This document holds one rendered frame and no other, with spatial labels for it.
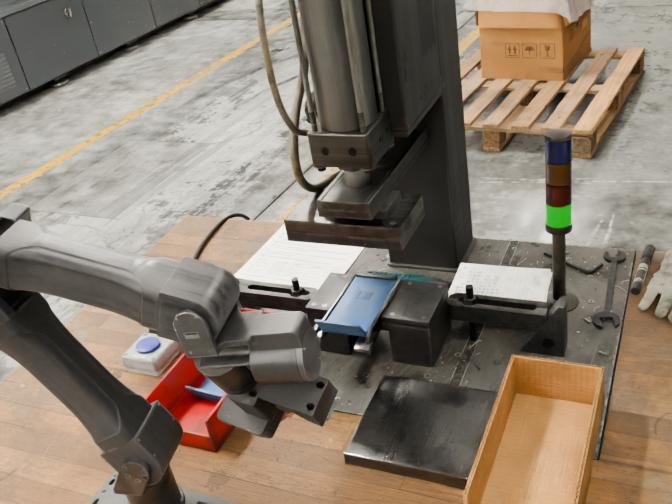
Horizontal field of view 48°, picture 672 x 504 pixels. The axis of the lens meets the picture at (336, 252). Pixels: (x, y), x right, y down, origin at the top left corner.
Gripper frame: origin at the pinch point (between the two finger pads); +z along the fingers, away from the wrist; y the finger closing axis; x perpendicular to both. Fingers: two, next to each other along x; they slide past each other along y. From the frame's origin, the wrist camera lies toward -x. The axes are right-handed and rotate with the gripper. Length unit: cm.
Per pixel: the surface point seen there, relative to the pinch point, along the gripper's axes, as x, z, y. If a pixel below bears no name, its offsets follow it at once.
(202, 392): 19.2, 9.8, 0.2
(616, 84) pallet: 29, 238, 262
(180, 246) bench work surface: 56, 33, 31
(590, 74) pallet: 46, 246, 273
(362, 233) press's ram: 0.7, 0.0, 26.8
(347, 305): 4.8, 12.9, 20.6
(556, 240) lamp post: -20.6, 17.9, 41.7
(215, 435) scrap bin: 12.1, 6.9, -5.1
